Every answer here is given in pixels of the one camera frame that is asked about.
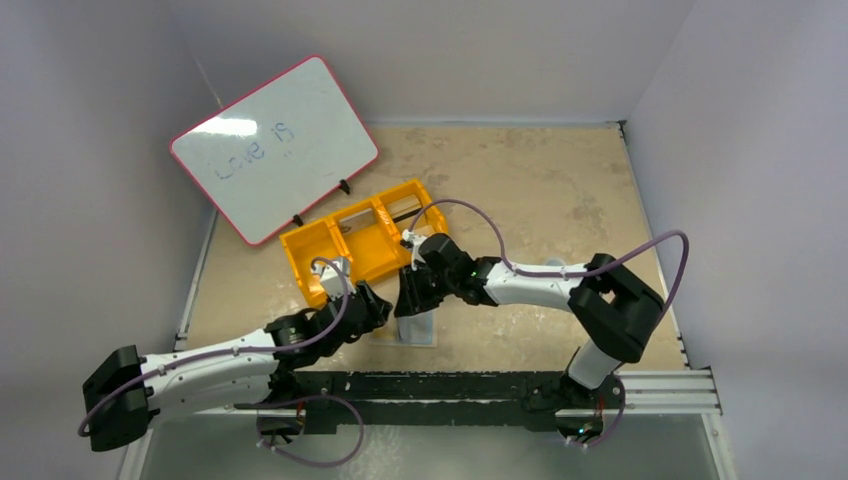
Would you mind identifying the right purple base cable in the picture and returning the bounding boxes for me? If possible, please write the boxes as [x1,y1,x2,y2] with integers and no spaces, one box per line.
[566,394,631,450]

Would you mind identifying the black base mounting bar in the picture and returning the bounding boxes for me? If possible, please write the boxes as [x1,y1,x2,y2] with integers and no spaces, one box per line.
[235,349,627,435]

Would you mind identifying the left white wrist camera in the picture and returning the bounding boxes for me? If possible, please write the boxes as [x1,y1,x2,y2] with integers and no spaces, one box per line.
[311,256,355,300]

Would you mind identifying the card in middle compartment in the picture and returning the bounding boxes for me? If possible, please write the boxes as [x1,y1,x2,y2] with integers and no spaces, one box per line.
[338,209,377,235]

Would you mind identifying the aluminium rail frame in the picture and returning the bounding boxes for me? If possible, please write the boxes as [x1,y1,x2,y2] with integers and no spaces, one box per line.
[120,123,733,479]

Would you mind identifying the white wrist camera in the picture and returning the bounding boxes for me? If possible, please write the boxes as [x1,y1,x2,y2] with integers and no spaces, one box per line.
[400,229,427,271]
[311,256,355,300]

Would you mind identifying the white board with pink frame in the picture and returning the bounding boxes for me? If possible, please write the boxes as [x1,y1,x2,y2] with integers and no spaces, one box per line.
[169,56,378,246]

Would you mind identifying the cards in right compartment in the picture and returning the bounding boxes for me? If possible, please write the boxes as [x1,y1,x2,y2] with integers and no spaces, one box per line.
[385,195,423,231]

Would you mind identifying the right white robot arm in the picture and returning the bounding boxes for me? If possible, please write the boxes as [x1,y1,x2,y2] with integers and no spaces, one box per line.
[394,230,664,390]

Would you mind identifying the black whiteboard stand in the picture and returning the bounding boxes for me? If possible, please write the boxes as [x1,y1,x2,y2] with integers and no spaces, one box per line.
[292,179,352,227]

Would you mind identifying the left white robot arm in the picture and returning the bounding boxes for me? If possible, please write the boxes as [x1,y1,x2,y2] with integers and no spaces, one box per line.
[77,281,392,452]

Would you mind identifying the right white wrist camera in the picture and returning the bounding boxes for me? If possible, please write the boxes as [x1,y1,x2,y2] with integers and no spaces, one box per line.
[400,229,427,271]

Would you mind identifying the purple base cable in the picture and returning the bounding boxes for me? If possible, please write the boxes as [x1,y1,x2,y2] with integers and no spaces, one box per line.
[566,394,631,450]
[254,388,368,468]

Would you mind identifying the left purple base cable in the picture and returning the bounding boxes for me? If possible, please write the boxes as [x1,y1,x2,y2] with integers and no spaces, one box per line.
[254,388,368,468]

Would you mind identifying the yellow plastic compartment tray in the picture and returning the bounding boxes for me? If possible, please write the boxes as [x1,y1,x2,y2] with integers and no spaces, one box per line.
[280,179,448,308]

